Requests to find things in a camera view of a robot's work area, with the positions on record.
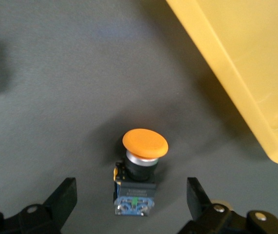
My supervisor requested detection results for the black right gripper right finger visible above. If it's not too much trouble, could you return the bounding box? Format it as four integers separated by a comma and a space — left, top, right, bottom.
178, 177, 278, 234

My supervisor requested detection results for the yellow plastic tray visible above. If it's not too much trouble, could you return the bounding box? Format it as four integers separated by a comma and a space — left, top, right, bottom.
164, 0, 278, 166

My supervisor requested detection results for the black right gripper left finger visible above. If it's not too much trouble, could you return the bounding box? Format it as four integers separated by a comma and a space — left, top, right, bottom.
0, 177, 78, 234

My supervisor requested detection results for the yellow mushroom push button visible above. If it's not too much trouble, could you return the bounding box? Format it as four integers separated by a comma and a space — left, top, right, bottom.
112, 128, 169, 217

